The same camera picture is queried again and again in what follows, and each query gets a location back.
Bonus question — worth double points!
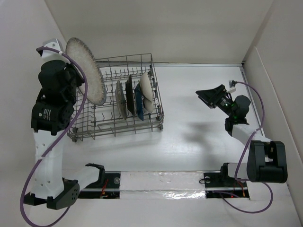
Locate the silver metal plate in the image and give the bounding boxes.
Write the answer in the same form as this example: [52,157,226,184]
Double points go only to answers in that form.
[125,75,135,116]

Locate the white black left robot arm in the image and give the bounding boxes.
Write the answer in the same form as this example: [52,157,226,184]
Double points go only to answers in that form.
[22,60,106,210]

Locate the blue shell shaped dish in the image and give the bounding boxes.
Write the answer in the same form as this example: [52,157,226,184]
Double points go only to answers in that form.
[134,83,144,121]

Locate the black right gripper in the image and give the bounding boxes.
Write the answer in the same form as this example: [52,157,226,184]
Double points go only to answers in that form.
[196,84,234,118]

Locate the grey wire dish rack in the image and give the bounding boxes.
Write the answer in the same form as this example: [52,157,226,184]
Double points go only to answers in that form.
[67,53,164,142]

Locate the grey tree pattern plate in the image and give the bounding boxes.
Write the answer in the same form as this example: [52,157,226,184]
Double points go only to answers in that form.
[115,80,127,120]

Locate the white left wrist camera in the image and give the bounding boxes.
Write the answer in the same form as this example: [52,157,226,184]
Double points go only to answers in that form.
[37,38,64,62]

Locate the speckled beige round plate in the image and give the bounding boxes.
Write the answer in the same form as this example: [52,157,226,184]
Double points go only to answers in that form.
[65,37,107,105]

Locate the silver metal rail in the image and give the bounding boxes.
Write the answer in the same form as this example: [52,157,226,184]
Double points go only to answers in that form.
[81,184,242,192]

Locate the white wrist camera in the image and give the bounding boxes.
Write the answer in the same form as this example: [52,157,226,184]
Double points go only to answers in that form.
[37,38,64,62]
[227,80,237,93]

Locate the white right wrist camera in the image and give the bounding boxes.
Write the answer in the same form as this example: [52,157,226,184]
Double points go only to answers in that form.
[227,80,237,93]

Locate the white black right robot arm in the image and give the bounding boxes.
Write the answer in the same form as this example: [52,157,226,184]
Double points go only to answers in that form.
[196,85,288,186]

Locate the cream divided plate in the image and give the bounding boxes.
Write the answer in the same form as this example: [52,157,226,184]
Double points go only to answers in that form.
[139,73,154,113]

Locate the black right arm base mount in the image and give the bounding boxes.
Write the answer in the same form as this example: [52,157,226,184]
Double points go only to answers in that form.
[199,163,250,199]

